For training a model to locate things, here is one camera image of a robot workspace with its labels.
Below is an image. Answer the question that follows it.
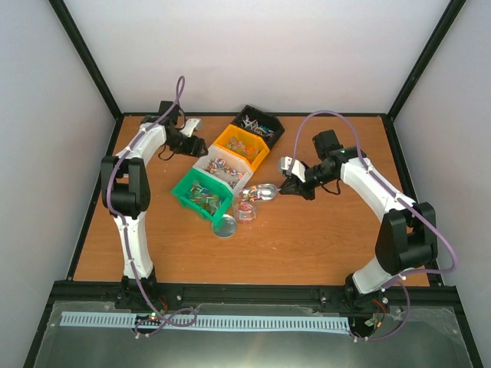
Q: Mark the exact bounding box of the white candy bin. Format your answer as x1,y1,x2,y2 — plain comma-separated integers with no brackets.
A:
193,145,253,194

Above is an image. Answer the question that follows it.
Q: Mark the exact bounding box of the silver metal scoop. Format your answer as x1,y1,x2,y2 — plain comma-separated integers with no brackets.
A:
237,183,279,202

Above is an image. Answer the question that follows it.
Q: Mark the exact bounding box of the yellow candy bin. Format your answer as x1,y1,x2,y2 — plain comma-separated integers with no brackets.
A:
213,124,270,172

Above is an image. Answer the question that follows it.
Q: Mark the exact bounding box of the green candy bin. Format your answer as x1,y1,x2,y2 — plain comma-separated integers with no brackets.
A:
171,169,232,225

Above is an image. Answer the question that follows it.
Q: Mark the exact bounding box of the black candy bin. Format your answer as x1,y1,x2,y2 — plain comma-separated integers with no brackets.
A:
232,105,285,149

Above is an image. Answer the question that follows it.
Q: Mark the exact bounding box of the round metal jar lid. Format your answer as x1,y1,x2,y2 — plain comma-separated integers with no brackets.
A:
212,214,238,238

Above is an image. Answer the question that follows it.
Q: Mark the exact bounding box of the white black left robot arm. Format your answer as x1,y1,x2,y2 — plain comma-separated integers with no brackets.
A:
101,101,208,309

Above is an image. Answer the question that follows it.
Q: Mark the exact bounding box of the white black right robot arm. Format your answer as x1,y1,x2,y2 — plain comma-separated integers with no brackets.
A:
278,130,438,311

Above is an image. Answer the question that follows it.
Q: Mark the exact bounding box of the clear plastic jar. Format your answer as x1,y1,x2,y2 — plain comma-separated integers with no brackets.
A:
232,198,257,223

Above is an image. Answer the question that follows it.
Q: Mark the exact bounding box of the grey metal front plate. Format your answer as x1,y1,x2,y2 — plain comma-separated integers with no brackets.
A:
35,302,472,367

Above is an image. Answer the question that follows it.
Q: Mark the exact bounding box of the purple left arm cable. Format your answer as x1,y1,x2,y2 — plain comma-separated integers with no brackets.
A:
106,75,199,338

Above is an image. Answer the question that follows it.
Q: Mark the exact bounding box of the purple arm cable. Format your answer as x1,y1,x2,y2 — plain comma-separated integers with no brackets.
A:
106,75,199,338
289,110,460,343

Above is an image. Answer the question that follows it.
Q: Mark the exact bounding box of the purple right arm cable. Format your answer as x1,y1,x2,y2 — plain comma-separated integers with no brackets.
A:
289,110,460,343

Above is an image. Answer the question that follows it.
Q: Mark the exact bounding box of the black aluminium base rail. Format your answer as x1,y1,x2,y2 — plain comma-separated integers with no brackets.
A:
48,281,460,314

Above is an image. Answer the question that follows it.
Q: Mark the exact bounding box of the black enclosure frame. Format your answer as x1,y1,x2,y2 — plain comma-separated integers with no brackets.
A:
23,0,483,367

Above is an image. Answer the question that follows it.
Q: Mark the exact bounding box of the light blue slotted cable duct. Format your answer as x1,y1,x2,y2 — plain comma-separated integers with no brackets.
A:
59,311,350,335

